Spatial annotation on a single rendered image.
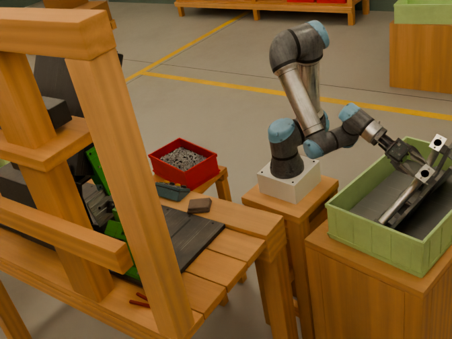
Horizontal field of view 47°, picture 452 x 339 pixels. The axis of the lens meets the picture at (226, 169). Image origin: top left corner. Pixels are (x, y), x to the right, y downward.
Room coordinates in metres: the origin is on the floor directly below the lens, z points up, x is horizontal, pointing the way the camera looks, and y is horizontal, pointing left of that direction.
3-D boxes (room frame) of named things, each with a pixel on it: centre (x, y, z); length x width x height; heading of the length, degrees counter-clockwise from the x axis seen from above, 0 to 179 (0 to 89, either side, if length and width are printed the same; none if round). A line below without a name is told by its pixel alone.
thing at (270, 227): (2.13, 0.42, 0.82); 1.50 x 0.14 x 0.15; 50
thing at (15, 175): (1.88, 0.77, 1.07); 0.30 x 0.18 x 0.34; 50
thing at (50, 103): (1.56, 0.52, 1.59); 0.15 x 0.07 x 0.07; 50
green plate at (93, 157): (1.92, 0.51, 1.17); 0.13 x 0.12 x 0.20; 50
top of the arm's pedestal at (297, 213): (1.95, -0.27, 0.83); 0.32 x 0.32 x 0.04; 43
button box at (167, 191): (2.02, 0.26, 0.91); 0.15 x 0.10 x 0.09; 50
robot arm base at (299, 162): (1.95, -0.27, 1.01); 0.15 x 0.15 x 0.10
